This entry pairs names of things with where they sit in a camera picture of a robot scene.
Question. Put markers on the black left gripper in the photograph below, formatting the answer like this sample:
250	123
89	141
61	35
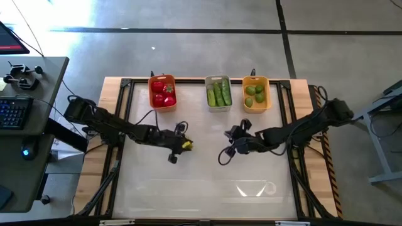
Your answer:
168	142

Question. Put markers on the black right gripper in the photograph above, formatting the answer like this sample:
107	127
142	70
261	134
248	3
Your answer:
248	144

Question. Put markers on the pale bumpy green cucumber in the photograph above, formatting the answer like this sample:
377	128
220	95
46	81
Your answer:
211	98

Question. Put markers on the dark green cucumber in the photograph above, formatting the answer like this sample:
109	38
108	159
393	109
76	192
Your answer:
226	92
218	94

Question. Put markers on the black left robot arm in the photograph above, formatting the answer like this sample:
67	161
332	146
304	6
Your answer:
110	125

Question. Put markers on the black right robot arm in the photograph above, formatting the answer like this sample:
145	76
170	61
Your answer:
298	132

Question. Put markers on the yellow tape tag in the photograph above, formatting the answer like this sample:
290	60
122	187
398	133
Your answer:
187	145

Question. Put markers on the white plastic basket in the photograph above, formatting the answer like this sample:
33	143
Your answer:
220	109

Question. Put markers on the orange plastic basket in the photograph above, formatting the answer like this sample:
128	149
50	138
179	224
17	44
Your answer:
161	109

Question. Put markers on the yellow plastic basket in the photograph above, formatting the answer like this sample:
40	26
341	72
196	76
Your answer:
262	107

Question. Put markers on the white glossy table sheet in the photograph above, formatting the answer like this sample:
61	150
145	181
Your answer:
204	194

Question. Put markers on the wooden table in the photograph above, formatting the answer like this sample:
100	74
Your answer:
89	194

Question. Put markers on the white paper sheet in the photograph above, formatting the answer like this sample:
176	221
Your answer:
63	153

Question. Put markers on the black desk foot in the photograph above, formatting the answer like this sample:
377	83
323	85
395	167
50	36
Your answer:
45	199

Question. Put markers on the grey metal stand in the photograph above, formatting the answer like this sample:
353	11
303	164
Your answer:
378	147

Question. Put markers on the black computer mouse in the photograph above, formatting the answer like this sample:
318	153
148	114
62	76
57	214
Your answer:
29	150

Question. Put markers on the grey desk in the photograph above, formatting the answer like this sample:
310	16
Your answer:
19	175

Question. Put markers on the black table clamp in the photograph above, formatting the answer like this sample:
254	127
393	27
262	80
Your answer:
26	84
19	68

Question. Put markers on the black keyboard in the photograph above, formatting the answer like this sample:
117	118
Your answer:
14	113

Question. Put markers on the dark computer screen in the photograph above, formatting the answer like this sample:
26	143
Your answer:
9	40

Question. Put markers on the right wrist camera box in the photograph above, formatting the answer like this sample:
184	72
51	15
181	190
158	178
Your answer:
246	124

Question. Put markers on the black aluminium table frame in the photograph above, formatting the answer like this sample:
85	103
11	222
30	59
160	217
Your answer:
188	81

